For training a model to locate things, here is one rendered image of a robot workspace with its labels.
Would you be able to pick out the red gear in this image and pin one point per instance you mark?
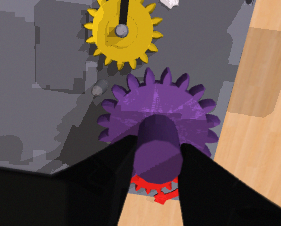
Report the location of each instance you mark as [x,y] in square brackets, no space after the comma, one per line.
[148,186]

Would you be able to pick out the yellow gear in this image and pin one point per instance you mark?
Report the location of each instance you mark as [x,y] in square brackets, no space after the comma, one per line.
[136,17]

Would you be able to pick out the purple gear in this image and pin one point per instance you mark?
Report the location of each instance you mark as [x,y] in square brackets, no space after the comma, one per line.
[163,115]

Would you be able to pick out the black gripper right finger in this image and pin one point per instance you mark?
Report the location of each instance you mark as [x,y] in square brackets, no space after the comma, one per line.
[209,195]

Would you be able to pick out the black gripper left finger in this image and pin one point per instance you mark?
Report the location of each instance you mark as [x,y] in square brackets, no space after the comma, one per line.
[89,193]

